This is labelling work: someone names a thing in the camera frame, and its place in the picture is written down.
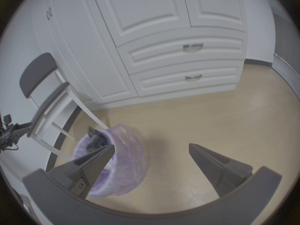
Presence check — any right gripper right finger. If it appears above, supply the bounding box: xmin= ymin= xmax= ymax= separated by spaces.
xmin=189 ymin=143 xmax=253 ymax=199

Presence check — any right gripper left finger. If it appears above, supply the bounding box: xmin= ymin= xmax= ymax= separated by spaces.
xmin=50 ymin=144 xmax=115 ymax=199

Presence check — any black plastic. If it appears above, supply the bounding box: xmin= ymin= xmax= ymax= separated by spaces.
xmin=87 ymin=126 xmax=108 ymax=150

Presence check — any purple plastic bag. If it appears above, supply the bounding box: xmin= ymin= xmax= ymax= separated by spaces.
xmin=71 ymin=124 xmax=148 ymax=198

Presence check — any pale grey trash bin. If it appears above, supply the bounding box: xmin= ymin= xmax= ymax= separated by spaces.
xmin=73 ymin=124 xmax=147 ymax=197

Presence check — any white chair dark grey seat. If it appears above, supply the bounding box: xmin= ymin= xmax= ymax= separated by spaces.
xmin=19 ymin=52 xmax=109 ymax=160

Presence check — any white wardrobe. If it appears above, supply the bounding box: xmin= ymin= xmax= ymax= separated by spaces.
xmin=32 ymin=0 xmax=249 ymax=110

